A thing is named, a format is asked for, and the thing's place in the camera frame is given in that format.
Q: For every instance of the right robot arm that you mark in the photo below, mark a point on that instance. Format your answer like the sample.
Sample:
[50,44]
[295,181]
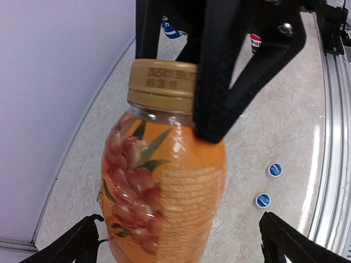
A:
[331,21]

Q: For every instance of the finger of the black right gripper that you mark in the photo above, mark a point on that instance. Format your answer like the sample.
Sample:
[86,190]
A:
[187,16]
[219,101]

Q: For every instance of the gold juice bottle cap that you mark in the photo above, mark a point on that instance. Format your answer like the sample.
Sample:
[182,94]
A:
[161,85]

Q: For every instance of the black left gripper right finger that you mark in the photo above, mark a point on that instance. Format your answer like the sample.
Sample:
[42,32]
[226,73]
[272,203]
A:
[280,242]

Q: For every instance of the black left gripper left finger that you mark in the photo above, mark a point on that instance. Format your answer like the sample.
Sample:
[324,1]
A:
[79,244]

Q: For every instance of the blue label water bottle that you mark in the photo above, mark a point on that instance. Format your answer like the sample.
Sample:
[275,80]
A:
[170,31]

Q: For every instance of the white blue bottle cap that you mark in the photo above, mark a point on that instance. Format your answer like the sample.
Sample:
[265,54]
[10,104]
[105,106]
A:
[263,200]
[275,170]

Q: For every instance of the front aluminium frame rail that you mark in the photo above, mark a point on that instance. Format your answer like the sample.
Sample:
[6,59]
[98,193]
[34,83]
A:
[326,208]

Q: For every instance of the Pepsi water bottle blue cap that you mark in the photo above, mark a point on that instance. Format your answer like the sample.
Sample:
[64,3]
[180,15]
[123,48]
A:
[255,42]

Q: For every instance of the orange juice bottle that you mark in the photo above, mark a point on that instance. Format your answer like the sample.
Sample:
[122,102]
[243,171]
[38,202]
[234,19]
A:
[160,185]

